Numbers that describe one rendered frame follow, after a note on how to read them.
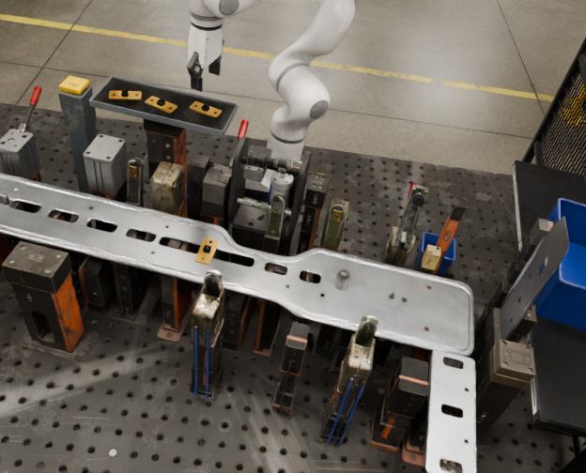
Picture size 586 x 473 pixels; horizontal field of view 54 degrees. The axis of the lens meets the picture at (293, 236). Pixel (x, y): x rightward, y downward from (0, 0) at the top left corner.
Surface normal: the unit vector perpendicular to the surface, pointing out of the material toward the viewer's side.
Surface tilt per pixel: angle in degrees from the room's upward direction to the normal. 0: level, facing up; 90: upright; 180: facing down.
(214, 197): 90
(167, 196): 90
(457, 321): 0
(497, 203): 0
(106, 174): 90
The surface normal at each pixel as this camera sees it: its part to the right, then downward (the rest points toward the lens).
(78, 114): -0.22, 0.69
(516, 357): 0.12, -0.69
